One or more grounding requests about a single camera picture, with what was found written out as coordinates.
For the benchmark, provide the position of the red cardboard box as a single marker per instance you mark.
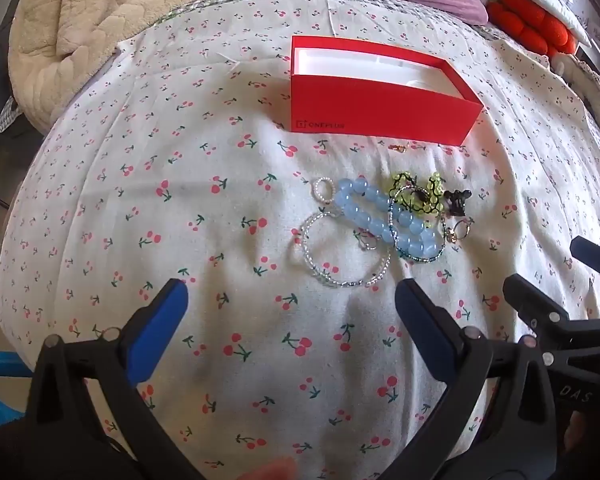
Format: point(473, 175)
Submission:
point(380, 105)

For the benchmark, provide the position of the blue plastic stool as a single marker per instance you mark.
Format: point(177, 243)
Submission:
point(0, 365)

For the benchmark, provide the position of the beige quilted blanket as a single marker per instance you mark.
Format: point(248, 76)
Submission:
point(105, 20)

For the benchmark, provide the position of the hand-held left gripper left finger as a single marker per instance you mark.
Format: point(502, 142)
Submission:
point(157, 327)

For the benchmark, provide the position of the orange bobble cushion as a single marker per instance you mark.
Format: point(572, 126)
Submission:
point(530, 20)

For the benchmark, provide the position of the white fluffy cushion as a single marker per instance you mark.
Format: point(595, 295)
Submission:
point(592, 90)

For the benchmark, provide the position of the small gold earring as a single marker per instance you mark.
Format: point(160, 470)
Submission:
point(399, 148)

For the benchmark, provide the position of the cherry print bedsheet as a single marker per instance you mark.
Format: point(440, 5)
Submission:
point(180, 160)

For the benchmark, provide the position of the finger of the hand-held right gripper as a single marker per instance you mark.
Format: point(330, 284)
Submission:
point(527, 297)
point(592, 256)

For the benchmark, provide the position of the black hair clip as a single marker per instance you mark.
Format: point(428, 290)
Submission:
point(454, 199)

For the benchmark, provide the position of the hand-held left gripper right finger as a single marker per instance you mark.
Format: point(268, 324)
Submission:
point(422, 327)

